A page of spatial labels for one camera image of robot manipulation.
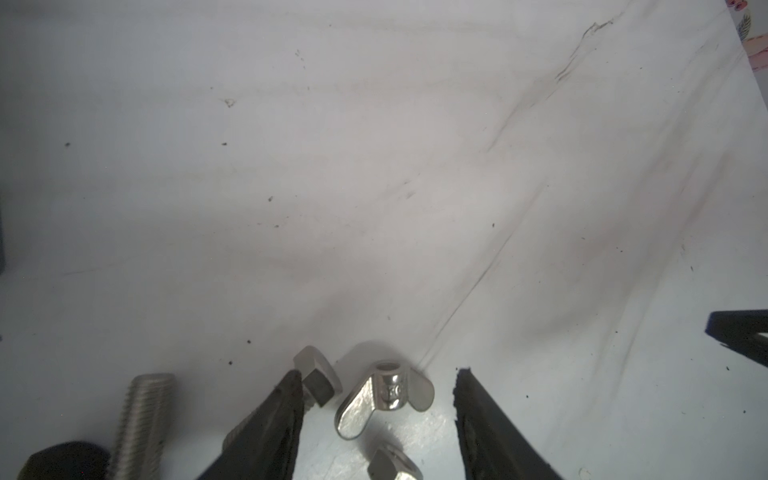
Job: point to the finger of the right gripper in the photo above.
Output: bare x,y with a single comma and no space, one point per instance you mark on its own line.
742,331

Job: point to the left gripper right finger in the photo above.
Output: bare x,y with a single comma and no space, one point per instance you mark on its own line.
491,446

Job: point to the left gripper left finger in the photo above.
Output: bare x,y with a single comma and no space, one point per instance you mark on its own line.
262,465

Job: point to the silver wing nut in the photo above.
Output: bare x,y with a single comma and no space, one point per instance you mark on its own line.
388,386

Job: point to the black socket screw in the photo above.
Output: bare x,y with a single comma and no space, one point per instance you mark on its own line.
75,460

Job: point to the short silver hex bolt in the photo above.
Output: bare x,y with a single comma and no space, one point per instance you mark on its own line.
315,378

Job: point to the silver hex nut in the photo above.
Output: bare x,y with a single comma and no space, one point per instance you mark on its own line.
390,463

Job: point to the long silver hex bolt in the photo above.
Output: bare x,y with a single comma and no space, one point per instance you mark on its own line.
143,427

